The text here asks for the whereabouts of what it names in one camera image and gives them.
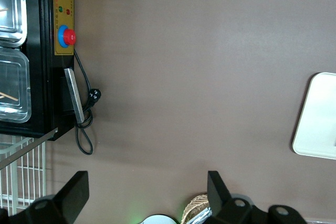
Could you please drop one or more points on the silver machine side bar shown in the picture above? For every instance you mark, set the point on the silver machine side bar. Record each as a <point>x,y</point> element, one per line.
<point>74,95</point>

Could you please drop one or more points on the yellow machine control panel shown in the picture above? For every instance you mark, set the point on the yellow machine control panel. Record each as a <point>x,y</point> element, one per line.
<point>64,11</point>

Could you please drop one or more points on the red emergency stop button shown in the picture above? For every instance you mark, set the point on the red emergency stop button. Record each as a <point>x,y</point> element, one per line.
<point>68,36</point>

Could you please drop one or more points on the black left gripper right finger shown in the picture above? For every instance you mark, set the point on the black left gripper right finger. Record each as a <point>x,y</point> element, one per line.
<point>223,208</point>

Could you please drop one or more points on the wicker basket with foil containers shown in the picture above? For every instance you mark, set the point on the wicker basket with foil containers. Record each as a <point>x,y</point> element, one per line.
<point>195,203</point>

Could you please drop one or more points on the stacked foil containers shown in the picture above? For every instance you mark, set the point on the stacked foil containers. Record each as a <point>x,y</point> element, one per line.
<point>200,216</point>

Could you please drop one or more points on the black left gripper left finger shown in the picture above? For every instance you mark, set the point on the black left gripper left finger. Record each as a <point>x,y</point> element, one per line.
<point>65,203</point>

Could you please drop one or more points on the black tray sealing machine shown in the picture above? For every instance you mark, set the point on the black tray sealing machine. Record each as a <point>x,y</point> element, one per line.
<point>39,90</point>

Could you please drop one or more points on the steel food pan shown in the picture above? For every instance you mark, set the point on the steel food pan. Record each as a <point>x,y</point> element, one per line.
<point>13,85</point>
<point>11,6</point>

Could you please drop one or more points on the cream serving tray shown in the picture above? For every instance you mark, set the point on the cream serving tray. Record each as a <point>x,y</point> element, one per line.
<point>317,116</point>

